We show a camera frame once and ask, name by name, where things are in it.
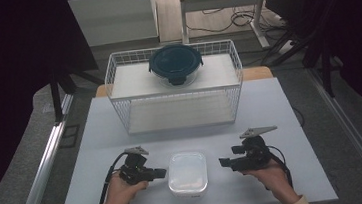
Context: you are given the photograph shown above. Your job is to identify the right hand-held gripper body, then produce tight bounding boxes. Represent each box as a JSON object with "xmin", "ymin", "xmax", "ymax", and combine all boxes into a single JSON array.
[{"xmin": 233, "ymin": 125, "xmax": 283, "ymax": 173}]

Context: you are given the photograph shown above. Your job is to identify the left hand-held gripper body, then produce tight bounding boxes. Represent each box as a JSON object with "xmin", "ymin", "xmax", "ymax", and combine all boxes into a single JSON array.
[{"xmin": 116, "ymin": 144, "xmax": 153, "ymax": 187}]

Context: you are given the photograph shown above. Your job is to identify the white rectangular lidded container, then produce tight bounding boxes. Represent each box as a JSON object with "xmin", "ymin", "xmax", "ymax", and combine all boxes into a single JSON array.
[{"xmin": 164, "ymin": 150, "xmax": 211, "ymax": 201}]

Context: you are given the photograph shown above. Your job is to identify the white wire two-tier rack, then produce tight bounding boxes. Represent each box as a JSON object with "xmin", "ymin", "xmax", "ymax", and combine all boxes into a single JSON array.
[{"xmin": 101, "ymin": 38, "xmax": 249, "ymax": 138}]

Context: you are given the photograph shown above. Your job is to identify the round dark teal lidded container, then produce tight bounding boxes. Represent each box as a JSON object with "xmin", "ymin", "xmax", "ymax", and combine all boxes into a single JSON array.
[{"xmin": 146, "ymin": 41, "xmax": 206, "ymax": 91}]

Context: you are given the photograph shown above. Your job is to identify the person's left hand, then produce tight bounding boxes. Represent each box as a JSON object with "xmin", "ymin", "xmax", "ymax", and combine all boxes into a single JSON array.
[{"xmin": 99, "ymin": 167, "xmax": 153, "ymax": 204}]

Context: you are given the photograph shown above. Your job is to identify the person's right hand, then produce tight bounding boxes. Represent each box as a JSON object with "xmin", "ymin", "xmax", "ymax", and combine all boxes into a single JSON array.
[{"xmin": 240, "ymin": 156, "xmax": 302, "ymax": 204}]

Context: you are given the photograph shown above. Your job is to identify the wooden table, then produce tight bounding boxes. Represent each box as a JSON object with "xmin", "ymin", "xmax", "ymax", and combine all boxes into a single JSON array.
[{"xmin": 94, "ymin": 65, "xmax": 275, "ymax": 99}]

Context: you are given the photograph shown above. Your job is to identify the black metal stand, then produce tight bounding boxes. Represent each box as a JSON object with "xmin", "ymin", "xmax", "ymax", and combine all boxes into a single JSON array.
[
  {"xmin": 262, "ymin": 0, "xmax": 348, "ymax": 104},
  {"xmin": 46, "ymin": 62, "xmax": 108, "ymax": 126}
]

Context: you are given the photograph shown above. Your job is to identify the white power strip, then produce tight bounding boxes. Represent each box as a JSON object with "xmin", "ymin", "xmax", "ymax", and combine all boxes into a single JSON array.
[{"xmin": 276, "ymin": 38, "xmax": 297, "ymax": 56}]

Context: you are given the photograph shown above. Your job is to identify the white cabinet panel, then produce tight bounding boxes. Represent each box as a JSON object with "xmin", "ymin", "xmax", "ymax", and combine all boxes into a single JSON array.
[{"xmin": 68, "ymin": 0, "xmax": 161, "ymax": 49}]

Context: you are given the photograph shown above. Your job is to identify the left hand-held gripper black cable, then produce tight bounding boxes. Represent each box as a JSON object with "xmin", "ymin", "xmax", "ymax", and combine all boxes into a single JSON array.
[{"xmin": 92, "ymin": 151, "xmax": 135, "ymax": 204}]

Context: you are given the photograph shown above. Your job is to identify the hand-held gripper black cable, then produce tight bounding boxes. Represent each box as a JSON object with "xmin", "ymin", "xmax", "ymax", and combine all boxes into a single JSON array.
[
  {"xmin": 261, "ymin": 143, "xmax": 295, "ymax": 191},
  {"xmin": 92, "ymin": 151, "xmax": 135, "ymax": 204}
]

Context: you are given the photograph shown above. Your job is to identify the right hand-held gripper black cable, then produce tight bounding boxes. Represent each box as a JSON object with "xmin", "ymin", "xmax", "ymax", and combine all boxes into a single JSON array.
[{"xmin": 261, "ymin": 143, "xmax": 295, "ymax": 191}]

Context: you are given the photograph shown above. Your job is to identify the thin black cable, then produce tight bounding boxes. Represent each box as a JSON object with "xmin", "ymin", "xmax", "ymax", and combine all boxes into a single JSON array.
[{"xmin": 291, "ymin": 104, "xmax": 307, "ymax": 129}]

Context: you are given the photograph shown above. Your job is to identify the aluminium rail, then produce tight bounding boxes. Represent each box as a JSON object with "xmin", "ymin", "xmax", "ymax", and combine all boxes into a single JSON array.
[
  {"xmin": 0, "ymin": 91, "xmax": 86, "ymax": 204},
  {"xmin": 304, "ymin": 63, "xmax": 362, "ymax": 204}
]

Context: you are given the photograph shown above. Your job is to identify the black floor cables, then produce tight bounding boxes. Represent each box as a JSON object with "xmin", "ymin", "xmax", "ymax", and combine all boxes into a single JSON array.
[{"xmin": 182, "ymin": 0, "xmax": 293, "ymax": 39}]

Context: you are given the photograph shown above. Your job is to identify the white metal desk frame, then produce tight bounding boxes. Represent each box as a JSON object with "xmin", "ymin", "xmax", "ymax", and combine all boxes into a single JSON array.
[{"xmin": 177, "ymin": 0, "xmax": 277, "ymax": 58}]

